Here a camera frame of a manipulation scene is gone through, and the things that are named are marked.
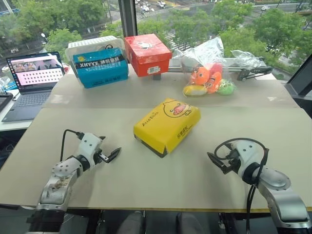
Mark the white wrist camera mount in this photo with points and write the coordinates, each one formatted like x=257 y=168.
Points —
x=246 y=153
x=89 y=146

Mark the dark grey laptop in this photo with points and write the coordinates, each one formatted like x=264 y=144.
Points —
x=34 y=85

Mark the blue cardboard box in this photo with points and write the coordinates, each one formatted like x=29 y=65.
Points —
x=102 y=69

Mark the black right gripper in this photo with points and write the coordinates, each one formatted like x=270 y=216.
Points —
x=230 y=162

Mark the dark window frame pillar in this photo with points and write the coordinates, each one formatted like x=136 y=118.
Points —
x=128 y=17

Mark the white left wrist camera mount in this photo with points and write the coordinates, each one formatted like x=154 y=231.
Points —
x=89 y=146

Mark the small orange clownfish plush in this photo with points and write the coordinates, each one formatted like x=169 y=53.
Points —
x=212 y=84

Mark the white plastic storage bin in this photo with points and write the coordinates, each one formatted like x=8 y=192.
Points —
x=95 y=44

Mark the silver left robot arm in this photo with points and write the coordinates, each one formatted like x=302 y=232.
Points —
x=61 y=179

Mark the white side desk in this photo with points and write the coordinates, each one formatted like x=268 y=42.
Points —
x=14 y=125

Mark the large orange clownfish plush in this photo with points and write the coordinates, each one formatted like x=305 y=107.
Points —
x=202 y=73

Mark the crumpled clear plastic bag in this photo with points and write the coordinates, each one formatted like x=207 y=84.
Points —
x=246 y=58

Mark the green plush toy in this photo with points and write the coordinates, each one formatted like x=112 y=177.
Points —
x=226 y=87

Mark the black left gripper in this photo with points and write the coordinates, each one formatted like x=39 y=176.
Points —
x=99 y=158

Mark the black flat device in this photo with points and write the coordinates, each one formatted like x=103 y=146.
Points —
x=4 y=101

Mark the red cardboard box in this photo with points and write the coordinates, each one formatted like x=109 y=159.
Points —
x=146 y=56

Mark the yellow duck shoe box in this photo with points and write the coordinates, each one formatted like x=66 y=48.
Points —
x=165 y=124

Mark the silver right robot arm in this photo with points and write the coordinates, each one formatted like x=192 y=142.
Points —
x=280 y=192

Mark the yellow plush toy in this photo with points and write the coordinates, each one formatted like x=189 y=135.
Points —
x=194 y=90

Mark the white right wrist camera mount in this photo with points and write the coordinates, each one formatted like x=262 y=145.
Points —
x=246 y=153

